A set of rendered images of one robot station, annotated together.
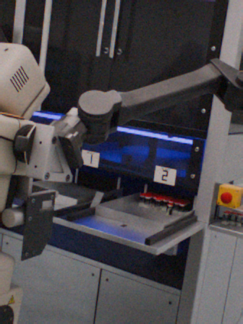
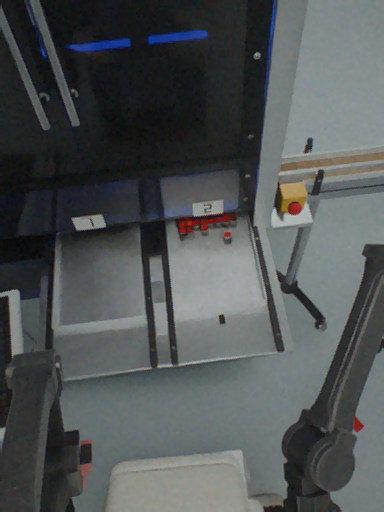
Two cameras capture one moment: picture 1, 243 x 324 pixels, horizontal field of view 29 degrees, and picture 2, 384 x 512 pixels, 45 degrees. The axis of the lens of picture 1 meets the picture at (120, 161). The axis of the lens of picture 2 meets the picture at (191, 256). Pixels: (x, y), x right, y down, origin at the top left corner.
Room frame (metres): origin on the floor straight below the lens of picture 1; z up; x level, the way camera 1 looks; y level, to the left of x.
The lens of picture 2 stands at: (1.07, 0.28, 2.10)
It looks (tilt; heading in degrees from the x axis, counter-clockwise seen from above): 59 degrees down; 330
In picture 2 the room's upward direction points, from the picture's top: 5 degrees counter-clockwise
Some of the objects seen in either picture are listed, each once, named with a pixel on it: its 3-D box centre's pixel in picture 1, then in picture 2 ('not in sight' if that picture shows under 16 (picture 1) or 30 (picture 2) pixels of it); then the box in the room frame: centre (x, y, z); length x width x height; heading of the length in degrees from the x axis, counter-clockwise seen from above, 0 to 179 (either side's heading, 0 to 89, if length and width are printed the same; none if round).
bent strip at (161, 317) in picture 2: (89, 202); (159, 308); (1.60, 0.09, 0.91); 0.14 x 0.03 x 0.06; 153
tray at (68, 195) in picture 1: (74, 190); (99, 270); (1.81, 0.17, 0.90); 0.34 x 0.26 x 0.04; 152
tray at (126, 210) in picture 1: (150, 210); (212, 257); (1.65, -0.13, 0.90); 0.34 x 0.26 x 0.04; 152
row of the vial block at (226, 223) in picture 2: (163, 204); (207, 225); (1.75, -0.18, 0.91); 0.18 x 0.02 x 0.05; 62
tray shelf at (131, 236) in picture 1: (100, 210); (158, 288); (1.67, 0.05, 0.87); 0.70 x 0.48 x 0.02; 62
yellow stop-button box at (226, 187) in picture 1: (230, 195); (291, 195); (1.64, -0.41, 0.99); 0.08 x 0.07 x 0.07; 152
